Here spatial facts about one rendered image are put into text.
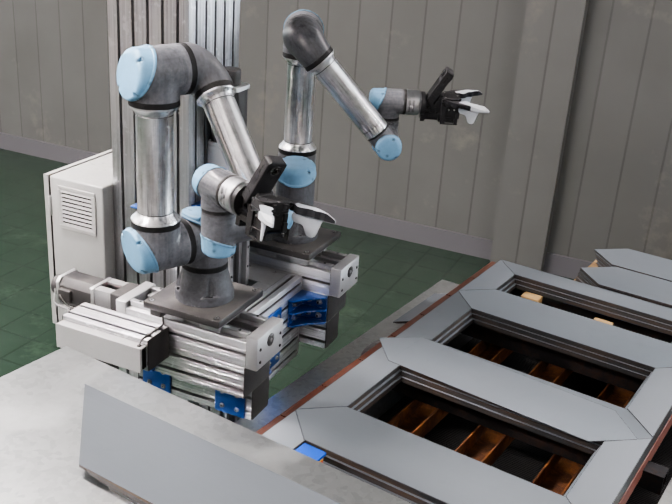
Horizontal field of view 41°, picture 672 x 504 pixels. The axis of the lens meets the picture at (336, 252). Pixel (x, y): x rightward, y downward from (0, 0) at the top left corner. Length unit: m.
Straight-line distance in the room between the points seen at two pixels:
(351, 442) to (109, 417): 0.60
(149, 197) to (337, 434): 0.70
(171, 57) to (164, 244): 0.43
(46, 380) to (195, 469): 0.47
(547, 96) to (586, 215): 0.72
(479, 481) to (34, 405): 0.95
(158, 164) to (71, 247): 0.65
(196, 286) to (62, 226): 0.55
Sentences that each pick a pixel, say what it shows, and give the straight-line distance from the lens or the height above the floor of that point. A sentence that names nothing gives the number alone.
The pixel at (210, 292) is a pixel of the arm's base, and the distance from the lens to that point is 2.29.
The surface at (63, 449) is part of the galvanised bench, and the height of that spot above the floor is 1.05.
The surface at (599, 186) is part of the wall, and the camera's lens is 5.19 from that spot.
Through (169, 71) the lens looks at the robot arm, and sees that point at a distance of 2.05.
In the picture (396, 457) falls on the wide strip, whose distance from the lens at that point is 2.10.
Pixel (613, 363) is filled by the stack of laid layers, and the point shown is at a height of 0.83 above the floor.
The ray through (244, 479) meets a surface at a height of 1.07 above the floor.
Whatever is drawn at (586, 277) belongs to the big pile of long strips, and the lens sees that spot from 3.22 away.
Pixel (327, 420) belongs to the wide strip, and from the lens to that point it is 2.20.
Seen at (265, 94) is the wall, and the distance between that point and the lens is 5.76.
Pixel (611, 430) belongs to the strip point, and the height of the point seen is 0.86.
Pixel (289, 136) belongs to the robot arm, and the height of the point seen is 1.32.
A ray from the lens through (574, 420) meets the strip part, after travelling 2.34.
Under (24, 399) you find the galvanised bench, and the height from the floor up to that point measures 1.05.
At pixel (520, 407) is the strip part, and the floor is 0.86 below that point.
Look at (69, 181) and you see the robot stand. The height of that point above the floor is 1.23.
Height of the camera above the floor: 2.06
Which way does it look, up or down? 23 degrees down
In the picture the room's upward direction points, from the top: 4 degrees clockwise
